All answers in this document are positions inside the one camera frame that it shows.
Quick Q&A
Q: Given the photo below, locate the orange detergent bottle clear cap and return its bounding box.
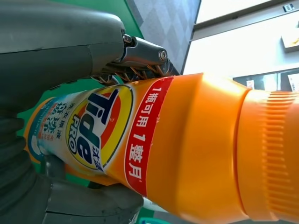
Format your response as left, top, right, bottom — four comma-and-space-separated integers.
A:
23, 72, 299, 224

